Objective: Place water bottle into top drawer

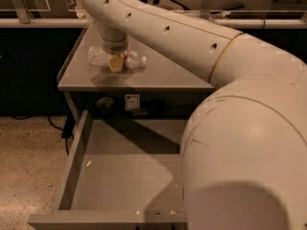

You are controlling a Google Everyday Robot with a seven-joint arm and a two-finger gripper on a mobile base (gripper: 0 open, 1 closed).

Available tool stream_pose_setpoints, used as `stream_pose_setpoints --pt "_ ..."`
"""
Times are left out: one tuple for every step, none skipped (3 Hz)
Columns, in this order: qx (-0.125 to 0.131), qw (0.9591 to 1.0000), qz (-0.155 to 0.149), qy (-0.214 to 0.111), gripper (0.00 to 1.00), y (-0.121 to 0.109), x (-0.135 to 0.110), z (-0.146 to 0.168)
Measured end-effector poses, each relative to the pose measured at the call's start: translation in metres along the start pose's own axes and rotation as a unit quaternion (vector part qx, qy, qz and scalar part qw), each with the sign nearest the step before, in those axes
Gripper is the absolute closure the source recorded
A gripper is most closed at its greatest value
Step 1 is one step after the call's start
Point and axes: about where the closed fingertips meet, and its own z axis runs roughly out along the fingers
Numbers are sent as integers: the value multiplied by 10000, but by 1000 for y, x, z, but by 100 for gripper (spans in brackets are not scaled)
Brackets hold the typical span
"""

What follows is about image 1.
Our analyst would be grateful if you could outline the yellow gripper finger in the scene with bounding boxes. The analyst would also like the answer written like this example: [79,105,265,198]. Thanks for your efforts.
[108,55,124,73]

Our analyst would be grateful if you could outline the grey cabinet with top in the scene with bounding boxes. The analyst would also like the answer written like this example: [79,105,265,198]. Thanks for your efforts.
[59,22,215,119]

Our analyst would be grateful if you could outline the open grey top drawer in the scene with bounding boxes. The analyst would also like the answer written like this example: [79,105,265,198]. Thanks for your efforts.
[28,110,187,230]

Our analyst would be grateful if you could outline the black cable on floor left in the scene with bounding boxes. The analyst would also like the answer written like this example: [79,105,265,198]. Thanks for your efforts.
[10,114,75,155]

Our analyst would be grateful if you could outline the round grey wheel under top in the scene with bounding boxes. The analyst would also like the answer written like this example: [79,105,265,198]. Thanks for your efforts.
[95,98,114,109]

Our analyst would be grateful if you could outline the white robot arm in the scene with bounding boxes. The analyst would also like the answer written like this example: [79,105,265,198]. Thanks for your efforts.
[82,0,307,230]

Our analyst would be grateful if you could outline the white label tag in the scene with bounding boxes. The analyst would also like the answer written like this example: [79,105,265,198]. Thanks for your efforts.
[125,94,140,110]

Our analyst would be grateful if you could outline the clear plastic water bottle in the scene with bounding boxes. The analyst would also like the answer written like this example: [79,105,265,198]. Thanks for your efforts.
[87,46,147,69]

